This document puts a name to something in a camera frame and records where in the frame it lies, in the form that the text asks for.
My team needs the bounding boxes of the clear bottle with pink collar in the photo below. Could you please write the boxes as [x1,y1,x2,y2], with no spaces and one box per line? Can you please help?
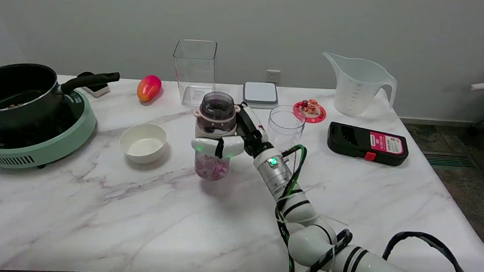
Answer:
[189,90,242,183]

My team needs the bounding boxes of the large clear measuring jug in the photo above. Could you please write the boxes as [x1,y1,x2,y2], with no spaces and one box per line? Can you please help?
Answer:
[319,51,399,120]

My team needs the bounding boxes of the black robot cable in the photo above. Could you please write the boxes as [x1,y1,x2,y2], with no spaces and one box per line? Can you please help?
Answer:
[382,230,484,272]

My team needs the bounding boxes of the red coaster with figurines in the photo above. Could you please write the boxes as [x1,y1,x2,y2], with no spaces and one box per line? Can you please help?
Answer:
[292,98,327,124]

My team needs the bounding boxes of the clear square storage container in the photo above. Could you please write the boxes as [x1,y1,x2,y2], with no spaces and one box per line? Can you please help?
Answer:
[170,39,220,108]

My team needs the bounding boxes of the small white black gadget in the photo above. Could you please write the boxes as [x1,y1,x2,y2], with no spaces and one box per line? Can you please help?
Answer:
[76,71,112,99]

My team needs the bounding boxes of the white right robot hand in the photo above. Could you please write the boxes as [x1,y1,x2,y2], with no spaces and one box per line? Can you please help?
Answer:
[190,100,277,162]

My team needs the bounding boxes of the pink white diced pieces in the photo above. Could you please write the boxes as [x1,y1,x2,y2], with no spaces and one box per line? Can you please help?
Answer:
[194,153,230,182]

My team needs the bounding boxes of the floor vent grille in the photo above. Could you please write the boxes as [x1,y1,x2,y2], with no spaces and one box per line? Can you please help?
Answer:
[422,151,472,168]

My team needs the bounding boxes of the white kitchen scale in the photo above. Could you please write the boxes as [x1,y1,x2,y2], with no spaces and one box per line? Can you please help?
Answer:
[242,81,280,110]

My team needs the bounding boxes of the white bowl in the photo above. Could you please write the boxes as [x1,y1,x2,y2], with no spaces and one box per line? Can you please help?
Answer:
[118,122,168,166]

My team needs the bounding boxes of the black saucepan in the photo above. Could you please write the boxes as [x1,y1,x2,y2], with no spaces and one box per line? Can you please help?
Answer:
[0,62,121,139]

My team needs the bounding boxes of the small clear measuring cup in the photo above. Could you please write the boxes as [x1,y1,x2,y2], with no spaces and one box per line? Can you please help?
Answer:
[266,104,307,155]

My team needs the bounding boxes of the green induction cooker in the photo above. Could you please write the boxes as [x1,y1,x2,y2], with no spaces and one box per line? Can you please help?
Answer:
[0,84,99,174]

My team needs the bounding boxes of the red yellow mango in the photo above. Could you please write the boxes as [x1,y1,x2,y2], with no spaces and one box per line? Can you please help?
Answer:
[137,74,163,103]

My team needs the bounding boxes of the black device with pink label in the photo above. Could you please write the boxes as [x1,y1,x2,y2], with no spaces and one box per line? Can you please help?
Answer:
[326,121,411,167]

